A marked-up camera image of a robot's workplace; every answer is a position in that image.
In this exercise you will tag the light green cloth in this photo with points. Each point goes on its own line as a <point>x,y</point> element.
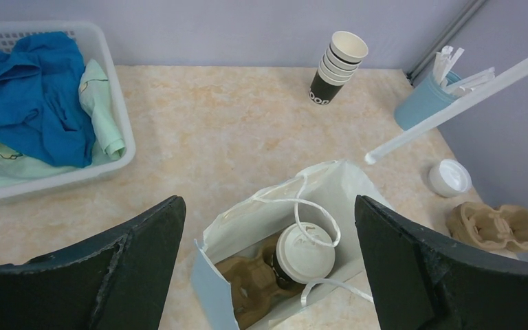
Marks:
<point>95,98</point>

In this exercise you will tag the blue straw holder cup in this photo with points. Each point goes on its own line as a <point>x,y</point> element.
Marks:
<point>427,98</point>

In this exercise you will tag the blue cloth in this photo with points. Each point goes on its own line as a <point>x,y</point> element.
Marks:
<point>40,112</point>

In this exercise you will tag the light blue paper bag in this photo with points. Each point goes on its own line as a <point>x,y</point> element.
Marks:
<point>323,194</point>

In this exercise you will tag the single white straw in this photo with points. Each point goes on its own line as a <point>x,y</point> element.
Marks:
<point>505,79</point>

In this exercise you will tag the white plastic basket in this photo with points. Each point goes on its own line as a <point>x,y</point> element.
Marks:
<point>92,45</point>

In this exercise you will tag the brown pulp cup carrier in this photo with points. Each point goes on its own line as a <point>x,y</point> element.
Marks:
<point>488,228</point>

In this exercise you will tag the stack of plastic lids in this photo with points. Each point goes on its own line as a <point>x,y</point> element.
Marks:
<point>449,178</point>

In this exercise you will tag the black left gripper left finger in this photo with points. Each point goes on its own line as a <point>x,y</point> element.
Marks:
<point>117,279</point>

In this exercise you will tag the single black paper cup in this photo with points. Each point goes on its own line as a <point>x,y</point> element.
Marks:
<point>283,280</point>

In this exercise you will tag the white wrapped straws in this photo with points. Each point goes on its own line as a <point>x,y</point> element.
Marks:
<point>451,83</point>

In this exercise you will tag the brown pulp carrier piece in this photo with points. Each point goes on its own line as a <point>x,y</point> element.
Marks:
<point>253,283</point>

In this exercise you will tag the stack of paper cups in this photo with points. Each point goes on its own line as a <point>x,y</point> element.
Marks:
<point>338,64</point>

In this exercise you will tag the translucent plastic cup lid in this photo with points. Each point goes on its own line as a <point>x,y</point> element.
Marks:
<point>300,255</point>

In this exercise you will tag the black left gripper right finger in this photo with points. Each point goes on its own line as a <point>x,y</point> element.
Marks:
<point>421,279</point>

